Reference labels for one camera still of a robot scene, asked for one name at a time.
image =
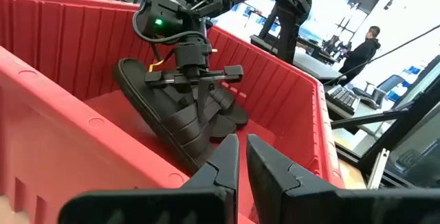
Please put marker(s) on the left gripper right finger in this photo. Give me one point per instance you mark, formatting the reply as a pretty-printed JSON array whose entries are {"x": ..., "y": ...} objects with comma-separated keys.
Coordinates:
[{"x": 275, "y": 189}]

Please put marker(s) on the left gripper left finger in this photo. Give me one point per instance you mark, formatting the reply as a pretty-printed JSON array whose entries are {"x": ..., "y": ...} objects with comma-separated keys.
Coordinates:
[{"x": 213, "y": 196}]

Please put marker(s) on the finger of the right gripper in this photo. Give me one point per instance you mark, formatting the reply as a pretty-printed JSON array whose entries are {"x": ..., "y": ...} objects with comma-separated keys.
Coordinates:
[{"x": 205, "y": 97}]

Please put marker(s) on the red plastic bin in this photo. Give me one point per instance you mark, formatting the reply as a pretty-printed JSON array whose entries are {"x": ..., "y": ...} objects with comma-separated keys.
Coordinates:
[{"x": 51, "y": 131}]

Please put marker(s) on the black workshop table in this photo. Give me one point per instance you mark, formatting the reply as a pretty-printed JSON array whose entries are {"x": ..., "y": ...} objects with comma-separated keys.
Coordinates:
[{"x": 309, "y": 66}]

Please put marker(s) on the black support bar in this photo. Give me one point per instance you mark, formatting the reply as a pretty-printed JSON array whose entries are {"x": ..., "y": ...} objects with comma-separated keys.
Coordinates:
[{"x": 361, "y": 119}]

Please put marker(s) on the black computer keyboard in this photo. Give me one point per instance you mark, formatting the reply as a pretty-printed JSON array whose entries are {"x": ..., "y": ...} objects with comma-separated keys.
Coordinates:
[{"x": 343, "y": 98}]

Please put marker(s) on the black office chair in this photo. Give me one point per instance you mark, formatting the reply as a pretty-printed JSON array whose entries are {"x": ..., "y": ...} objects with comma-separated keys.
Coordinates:
[{"x": 378, "y": 91}]

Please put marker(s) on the grey computer monitor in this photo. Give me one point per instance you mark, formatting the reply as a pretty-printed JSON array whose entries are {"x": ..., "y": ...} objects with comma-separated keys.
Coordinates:
[{"x": 423, "y": 141}]

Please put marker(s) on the person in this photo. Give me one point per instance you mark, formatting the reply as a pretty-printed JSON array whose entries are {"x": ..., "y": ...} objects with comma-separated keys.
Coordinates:
[{"x": 361, "y": 55}]

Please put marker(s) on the silver aluminium bracket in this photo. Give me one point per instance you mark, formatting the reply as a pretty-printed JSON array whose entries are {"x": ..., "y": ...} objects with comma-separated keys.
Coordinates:
[{"x": 378, "y": 169}]

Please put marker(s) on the black aluminium frame rail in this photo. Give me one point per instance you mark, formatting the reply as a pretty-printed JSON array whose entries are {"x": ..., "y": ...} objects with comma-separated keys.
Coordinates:
[{"x": 398, "y": 125}]

